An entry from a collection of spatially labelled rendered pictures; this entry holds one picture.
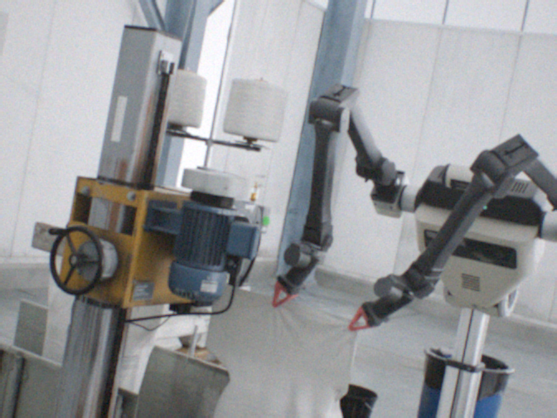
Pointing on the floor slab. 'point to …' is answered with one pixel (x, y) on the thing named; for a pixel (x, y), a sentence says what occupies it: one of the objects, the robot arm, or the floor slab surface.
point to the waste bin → (433, 362)
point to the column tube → (115, 218)
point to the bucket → (357, 402)
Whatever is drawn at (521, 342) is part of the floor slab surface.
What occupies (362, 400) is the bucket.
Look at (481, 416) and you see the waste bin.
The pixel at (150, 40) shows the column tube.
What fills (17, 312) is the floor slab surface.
